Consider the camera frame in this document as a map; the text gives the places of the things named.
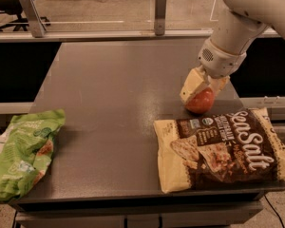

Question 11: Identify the left metal bracket post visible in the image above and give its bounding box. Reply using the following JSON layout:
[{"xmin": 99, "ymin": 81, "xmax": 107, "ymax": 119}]
[{"xmin": 19, "ymin": 0, "xmax": 46, "ymax": 38}]

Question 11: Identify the brown sea salt chip bag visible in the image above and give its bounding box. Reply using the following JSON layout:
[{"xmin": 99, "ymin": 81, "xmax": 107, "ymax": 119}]
[{"xmin": 154, "ymin": 108, "xmax": 285, "ymax": 193}]

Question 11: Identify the red apple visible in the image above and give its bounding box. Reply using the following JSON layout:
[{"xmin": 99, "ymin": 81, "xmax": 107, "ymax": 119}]
[{"xmin": 185, "ymin": 87, "xmax": 215, "ymax": 114}]

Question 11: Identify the green chip bag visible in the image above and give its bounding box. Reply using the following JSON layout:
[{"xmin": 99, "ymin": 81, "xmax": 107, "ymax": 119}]
[{"xmin": 0, "ymin": 109, "xmax": 66, "ymax": 204}]

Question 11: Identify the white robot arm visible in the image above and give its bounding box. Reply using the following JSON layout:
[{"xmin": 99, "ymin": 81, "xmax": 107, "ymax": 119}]
[{"xmin": 180, "ymin": 0, "xmax": 285, "ymax": 105}]

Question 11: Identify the middle metal bracket post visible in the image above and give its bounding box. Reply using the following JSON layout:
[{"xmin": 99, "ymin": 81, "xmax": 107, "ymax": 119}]
[{"xmin": 154, "ymin": 0, "xmax": 166, "ymax": 36}]

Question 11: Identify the black floor cable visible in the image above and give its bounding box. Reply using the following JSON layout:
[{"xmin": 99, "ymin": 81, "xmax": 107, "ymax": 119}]
[{"xmin": 263, "ymin": 195, "xmax": 285, "ymax": 228}]

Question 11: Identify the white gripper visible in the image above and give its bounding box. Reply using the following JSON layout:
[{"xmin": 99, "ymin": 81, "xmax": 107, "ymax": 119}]
[{"xmin": 180, "ymin": 39, "xmax": 246, "ymax": 105}]

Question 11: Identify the metal bracket post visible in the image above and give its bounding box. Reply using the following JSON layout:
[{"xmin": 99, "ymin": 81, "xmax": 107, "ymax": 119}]
[
  {"xmin": 19, "ymin": 0, "xmax": 46, "ymax": 38},
  {"xmin": 154, "ymin": 0, "xmax": 166, "ymax": 36}
]

